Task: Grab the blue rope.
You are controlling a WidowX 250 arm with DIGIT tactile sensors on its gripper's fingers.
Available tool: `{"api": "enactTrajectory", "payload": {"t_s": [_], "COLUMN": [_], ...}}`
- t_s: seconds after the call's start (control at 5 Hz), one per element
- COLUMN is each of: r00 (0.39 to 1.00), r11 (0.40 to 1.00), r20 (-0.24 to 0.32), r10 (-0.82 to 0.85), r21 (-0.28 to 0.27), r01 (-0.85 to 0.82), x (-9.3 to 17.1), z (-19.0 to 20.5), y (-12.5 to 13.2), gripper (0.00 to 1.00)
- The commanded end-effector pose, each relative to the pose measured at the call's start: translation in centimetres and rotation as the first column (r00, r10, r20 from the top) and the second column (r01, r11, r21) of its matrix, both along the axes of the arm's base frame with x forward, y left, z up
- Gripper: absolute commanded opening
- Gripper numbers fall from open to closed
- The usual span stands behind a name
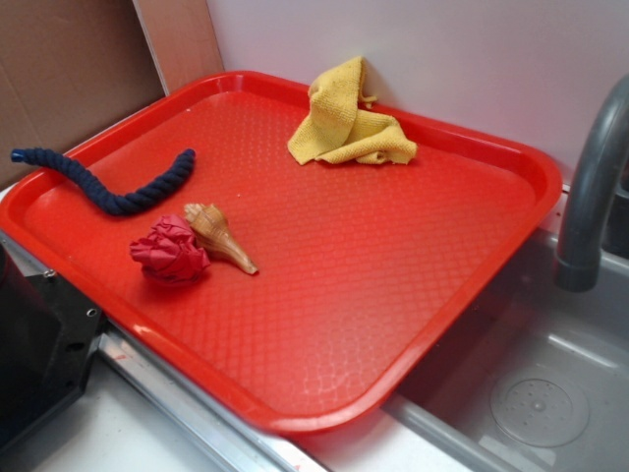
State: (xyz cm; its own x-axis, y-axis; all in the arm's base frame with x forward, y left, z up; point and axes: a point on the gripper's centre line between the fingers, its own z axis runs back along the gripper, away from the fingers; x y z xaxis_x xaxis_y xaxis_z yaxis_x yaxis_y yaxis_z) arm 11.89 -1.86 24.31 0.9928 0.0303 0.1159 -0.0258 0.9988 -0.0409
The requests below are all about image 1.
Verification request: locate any red plastic tray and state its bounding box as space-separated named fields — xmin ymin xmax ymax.
xmin=1 ymin=72 xmax=562 ymax=436

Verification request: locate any grey plastic sink basin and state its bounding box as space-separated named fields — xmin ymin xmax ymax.
xmin=303 ymin=232 xmax=628 ymax=471

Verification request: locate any grey plastic faucet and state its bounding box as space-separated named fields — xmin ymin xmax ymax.
xmin=553 ymin=77 xmax=628 ymax=292

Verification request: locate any dark blue twisted rope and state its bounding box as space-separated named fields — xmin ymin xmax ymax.
xmin=10 ymin=147 xmax=197 ymax=216

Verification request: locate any yellow microfiber cloth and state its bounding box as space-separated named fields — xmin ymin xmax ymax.
xmin=288 ymin=56 xmax=418 ymax=165

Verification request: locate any brown cardboard panel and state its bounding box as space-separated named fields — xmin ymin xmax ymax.
xmin=1 ymin=1 xmax=223 ymax=188

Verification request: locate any crumpled red paper ball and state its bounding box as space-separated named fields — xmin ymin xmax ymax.
xmin=129 ymin=214 xmax=210 ymax=286

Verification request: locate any tan conch seashell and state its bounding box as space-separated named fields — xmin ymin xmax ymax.
xmin=184 ymin=203 xmax=258 ymax=275

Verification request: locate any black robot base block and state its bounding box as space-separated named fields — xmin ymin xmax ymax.
xmin=1 ymin=249 xmax=105 ymax=451

